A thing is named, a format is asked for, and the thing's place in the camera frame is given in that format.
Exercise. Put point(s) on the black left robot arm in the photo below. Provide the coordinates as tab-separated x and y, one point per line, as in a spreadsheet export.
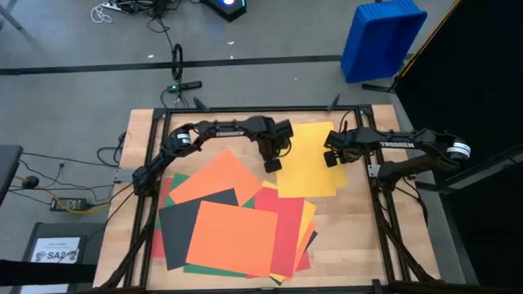
229	132

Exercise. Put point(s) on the grey metal leg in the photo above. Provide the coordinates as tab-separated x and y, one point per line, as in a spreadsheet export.
10	16

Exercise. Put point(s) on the black camera bar green light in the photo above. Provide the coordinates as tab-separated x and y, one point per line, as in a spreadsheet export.
186	85

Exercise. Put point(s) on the yellow paper sheet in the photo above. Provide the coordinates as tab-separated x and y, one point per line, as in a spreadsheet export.
309	212
342	182
306	171

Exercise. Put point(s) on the black clamp bracket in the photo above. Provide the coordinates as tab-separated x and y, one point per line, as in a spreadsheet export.
414	168

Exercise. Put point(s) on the grey bracket plate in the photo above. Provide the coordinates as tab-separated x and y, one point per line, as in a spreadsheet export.
372	171
122	175

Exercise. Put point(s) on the black divider panel yellow edge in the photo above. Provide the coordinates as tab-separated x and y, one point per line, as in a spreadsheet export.
470	81

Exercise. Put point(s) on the black power adapter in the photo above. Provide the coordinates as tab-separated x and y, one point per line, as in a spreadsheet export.
69	204

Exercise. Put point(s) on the black computer blue light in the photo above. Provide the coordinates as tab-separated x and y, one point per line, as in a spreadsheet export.
229	12

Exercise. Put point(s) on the large blue plastic bin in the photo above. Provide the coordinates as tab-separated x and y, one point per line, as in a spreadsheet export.
380	41

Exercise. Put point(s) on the grey metal beam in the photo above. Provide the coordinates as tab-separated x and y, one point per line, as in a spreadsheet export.
482	172

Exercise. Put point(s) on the black box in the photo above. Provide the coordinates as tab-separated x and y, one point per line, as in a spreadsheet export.
94	241

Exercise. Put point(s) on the black plug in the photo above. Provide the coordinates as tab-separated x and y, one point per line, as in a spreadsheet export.
30	182

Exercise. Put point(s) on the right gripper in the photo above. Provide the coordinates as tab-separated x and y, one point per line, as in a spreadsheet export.
345	143

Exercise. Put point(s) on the black aluminium table frame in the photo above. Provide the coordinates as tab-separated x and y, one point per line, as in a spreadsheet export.
286	108

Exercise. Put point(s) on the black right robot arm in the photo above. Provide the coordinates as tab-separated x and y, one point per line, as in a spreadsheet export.
396	143

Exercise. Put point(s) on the white SA2 label sheet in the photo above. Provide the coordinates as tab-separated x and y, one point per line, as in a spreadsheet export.
53	247

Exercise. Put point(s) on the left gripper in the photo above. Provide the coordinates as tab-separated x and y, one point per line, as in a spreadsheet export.
269	141

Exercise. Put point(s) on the white power strip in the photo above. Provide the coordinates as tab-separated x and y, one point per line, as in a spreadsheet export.
111	5

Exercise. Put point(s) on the black panel foot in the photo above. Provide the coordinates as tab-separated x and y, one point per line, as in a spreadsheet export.
378	87

